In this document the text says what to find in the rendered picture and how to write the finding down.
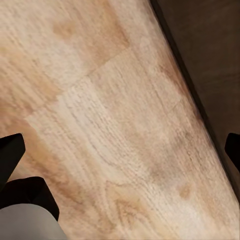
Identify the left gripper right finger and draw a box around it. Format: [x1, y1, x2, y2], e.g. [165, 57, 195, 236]
[224, 132, 240, 172]

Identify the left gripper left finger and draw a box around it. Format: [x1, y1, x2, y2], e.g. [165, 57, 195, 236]
[0, 133, 26, 192]

